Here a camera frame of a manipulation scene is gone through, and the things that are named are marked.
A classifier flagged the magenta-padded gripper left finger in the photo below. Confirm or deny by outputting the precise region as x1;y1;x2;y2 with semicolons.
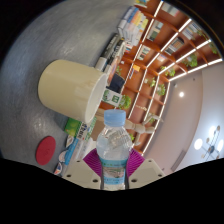
62;148;103;190

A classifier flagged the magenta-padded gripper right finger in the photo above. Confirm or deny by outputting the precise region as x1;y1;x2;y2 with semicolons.
126;148;166;190

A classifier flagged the clear blue-capped water bottle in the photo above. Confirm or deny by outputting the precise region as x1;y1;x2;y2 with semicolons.
95;109;133;191

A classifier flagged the small printed sticker badge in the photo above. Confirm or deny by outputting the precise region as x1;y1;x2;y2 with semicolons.
59;150;69;161
53;161;64;176
65;134;75;148

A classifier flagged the flat round red coaster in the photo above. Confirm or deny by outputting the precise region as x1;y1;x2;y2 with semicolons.
35;135;57;166

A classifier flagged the beige upholstered chair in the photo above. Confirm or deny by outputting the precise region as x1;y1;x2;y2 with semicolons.
90;114;107;143

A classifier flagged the wooden artist mannequin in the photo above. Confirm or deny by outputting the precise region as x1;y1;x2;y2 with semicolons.
124;114;164;146

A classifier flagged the green tissue box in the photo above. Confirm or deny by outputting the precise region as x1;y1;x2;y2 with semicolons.
64;117;83;137

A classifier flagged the multi-globe ceiling lamp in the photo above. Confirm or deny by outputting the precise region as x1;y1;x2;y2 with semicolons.
193;124;224;160

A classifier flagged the tall green and white carton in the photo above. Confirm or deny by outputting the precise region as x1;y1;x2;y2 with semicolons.
100;87;124;108

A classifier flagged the cream ceramic mug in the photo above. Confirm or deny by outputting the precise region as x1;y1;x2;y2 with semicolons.
37;58;109;124

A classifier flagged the dark navy chair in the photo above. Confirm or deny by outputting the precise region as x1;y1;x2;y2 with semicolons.
107;72;126;94

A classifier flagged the orange wooden shelf unit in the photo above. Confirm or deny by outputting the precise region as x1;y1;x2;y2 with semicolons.
114;0;224;156

